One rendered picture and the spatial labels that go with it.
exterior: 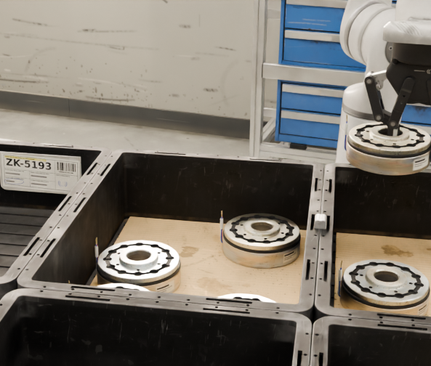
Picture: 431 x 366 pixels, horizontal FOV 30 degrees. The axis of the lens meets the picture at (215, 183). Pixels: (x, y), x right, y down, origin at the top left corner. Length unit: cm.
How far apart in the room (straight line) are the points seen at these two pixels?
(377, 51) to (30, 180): 53
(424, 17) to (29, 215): 63
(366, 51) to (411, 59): 23
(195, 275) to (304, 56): 192
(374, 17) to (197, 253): 42
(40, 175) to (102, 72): 296
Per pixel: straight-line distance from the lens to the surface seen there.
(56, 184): 122
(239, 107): 394
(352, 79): 284
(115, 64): 411
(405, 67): 100
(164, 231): 116
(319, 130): 296
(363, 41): 121
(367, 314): 79
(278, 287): 102
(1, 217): 123
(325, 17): 285
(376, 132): 103
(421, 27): 93
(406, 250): 114
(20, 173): 123
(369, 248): 114
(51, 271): 91
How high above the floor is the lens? 134
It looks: 23 degrees down
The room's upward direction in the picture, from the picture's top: 1 degrees clockwise
